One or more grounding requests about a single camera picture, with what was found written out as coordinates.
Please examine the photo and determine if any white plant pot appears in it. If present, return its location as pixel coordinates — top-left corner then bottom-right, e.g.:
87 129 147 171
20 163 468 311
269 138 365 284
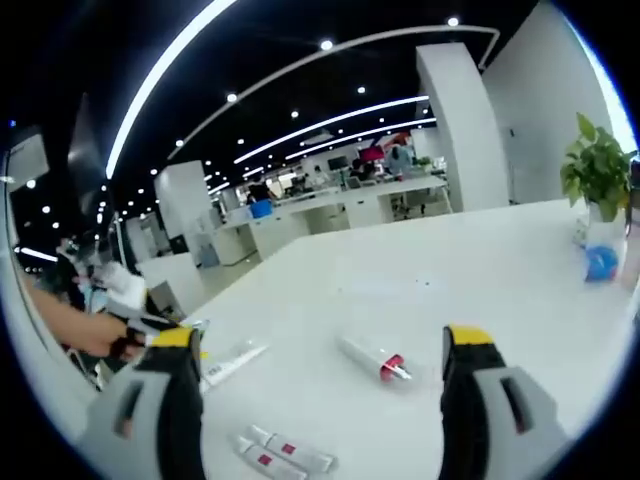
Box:
584 199 629 247

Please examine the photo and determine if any blue round object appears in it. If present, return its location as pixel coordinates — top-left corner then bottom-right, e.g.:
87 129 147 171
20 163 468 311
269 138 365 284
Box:
583 243 621 284

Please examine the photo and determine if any small skincare tube red label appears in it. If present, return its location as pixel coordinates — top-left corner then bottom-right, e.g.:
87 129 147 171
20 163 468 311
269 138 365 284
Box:
249 424 339 474
227 433 309 480

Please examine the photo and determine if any long white office desk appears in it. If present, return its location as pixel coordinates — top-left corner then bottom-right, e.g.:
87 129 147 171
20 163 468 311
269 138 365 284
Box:
212 173 451 266

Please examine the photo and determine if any person's left hand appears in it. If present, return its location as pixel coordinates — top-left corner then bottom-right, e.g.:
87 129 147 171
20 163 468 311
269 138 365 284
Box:
74 310 146 361

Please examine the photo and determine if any white skincare tube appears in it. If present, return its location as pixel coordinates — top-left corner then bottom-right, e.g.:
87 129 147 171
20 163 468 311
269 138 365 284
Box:
199 338 272 389

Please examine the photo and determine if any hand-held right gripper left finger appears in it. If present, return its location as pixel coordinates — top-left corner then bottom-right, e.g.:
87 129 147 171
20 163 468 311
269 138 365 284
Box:
74 327 205 480

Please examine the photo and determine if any green potted plant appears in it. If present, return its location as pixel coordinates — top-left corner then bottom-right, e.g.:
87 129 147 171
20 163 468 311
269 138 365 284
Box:
559 112 639 224

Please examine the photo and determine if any curved ceiling light strip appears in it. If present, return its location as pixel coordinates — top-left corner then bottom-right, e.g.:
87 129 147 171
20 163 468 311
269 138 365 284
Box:
104 0 239 181

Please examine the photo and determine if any white tube with red cap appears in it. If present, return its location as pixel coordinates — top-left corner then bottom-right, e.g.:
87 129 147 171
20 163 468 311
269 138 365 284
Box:
335 333 416 384

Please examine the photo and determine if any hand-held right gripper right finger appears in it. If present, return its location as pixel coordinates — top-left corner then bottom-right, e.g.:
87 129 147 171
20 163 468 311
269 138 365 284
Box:
439 323 572 480

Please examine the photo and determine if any dark bottle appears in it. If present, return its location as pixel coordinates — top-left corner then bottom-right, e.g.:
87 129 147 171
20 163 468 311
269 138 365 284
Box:
621 149 640 291

